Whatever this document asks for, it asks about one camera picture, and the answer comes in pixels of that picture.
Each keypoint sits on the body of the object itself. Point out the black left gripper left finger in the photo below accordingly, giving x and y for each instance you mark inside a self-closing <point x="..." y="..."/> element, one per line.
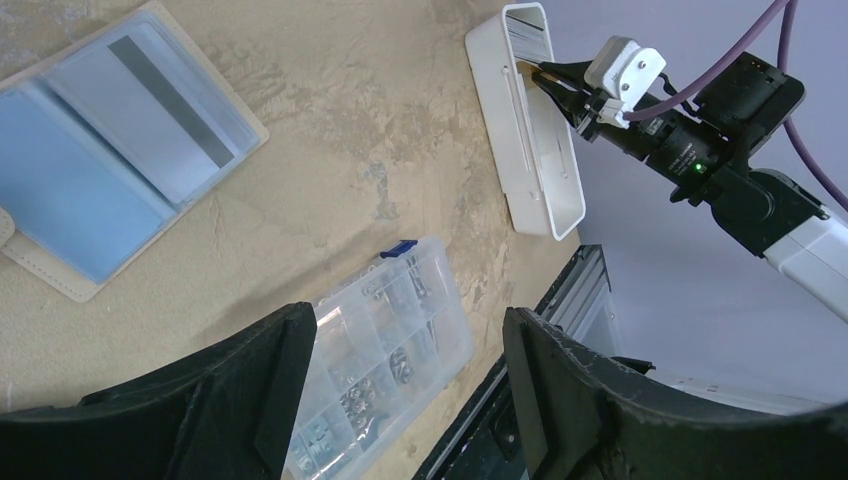
<point x="224" y="412"/>

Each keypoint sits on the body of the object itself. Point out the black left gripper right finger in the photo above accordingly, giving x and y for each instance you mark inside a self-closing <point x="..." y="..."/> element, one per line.
<point x="583" y="415"/>

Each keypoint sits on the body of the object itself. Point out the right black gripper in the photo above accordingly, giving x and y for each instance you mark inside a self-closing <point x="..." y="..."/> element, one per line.
<point x="681" y="148"/>

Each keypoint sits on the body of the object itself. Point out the white credit card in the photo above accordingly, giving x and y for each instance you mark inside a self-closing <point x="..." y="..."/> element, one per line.
<point x="148" y="98"/>

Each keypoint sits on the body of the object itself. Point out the gold VIP card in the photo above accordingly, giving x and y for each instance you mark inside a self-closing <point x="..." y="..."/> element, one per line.
<point x="526" y="70"/>

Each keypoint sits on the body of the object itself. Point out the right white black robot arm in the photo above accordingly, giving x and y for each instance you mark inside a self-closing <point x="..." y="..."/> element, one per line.
<point x="769" y="214"/>

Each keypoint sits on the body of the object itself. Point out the stack of cards in tray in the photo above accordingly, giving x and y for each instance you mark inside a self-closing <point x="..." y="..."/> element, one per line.
<point x="529" y="42"/>

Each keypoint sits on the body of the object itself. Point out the white plastic tray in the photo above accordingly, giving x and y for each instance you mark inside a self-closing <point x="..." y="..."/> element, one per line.
<point x="530" y="140"/>

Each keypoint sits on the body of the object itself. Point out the clear plastic screw box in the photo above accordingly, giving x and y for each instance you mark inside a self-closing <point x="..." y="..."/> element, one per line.
<point x="390" y="338"/>

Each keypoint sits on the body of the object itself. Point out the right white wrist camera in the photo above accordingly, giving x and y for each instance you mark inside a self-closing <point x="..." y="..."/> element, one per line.
<point x="624" y="71"/>

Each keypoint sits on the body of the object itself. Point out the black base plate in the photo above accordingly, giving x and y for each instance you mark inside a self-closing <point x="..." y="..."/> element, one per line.
<point x="483" y="441"/>

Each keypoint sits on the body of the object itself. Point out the aluminium frame rail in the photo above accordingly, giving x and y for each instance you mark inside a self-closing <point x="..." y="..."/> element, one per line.
<point x="580" y="303"/>

